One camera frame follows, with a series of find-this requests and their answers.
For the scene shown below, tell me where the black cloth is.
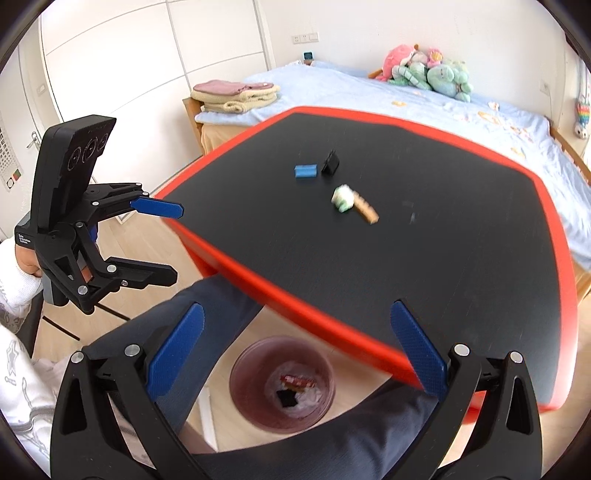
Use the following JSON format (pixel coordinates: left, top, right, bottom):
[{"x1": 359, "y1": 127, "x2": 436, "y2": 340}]
[{"x1": 276, "y1": 389, "x2": 298, "y2": 409}]

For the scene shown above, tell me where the white sleeve left forearm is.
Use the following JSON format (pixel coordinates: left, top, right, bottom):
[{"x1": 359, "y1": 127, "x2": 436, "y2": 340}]
[{"x1": 1, "y1": 237, "x2": 68, "y2": 474}]

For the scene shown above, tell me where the purple trash bin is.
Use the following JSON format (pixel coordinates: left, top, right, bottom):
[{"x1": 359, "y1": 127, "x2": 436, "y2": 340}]
[{"x1": 229, "y1": 336, "x2": 335, "y2": 434}]

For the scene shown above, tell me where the person left hand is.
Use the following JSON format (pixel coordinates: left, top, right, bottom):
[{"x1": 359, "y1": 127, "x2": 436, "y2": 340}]
[{"x1": 15, "y1": 244, "x2": 42, "y2": 278}]

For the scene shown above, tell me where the person left leg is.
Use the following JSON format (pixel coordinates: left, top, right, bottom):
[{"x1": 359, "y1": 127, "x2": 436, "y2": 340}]
[{"x1": 86, "y1": 275, "x2": 263, "y2": 431}]

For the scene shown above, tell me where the folded towels stack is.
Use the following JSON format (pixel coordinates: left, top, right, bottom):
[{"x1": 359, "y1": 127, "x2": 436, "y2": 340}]
[{"x1": 191, "y1": 80, "x2": 280, "y2": 114}]

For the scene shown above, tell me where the white wardrobe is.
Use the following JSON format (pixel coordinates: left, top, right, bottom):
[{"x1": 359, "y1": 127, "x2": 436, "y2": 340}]
[{"x1": 40, "y1": 0, "x2": 267, "y2": 191}]

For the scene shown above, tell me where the blue plastic clip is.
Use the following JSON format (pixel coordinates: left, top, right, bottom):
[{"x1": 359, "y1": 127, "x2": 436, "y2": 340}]
[{"x1": 294, "y1": 164, "x2": 318, "y2": 179}]

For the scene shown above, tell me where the red black table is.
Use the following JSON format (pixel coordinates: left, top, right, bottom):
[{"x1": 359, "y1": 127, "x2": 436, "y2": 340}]
[{"x1": 159, "y1": 107, "x2": 578, "y2": 411}]

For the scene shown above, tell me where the black small clip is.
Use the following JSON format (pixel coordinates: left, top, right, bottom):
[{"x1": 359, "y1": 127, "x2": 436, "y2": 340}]
[{"x1": 321, "y1": 150, "x2": 341, "y2": 177}]

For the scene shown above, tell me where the white green paper wad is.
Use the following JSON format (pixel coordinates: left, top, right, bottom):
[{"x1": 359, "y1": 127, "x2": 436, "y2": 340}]
[{"x1": 331, "y1": 184, "x2": 355, "y2": 213}]

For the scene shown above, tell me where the bed with blue sheet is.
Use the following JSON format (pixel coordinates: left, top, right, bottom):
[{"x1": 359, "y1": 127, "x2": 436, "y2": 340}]
[{"x1": 182, "y1": 62, "x2": 590, "y2": 298}]

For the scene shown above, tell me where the small blue clock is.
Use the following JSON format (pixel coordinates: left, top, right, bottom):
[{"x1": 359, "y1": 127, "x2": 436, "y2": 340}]
[{"x1": 303, "y1": 52, "x2": 314, "y2": 65}]

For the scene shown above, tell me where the pink plush toy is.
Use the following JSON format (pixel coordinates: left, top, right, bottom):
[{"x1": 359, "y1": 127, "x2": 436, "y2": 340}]
[{"x1": 375, "y1": 44, "x2": 428, "y2": 81}]

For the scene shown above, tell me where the green plush toy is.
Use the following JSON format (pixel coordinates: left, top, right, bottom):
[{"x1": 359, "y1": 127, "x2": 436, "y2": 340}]
[{"x1": 389, "y1": 61, "x2": 472, "y2": 103}]

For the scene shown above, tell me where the rainbow hanging toy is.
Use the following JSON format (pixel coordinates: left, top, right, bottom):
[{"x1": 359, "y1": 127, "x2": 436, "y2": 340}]
[{"x1": 573, "y1": 94, "x2": 590, "y2": 140}]

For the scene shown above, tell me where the black camera box left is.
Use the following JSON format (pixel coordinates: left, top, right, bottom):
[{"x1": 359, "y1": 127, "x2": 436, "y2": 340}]
[{"x1": 30, "y1": 115, "x2": 116, "y2": 231}]

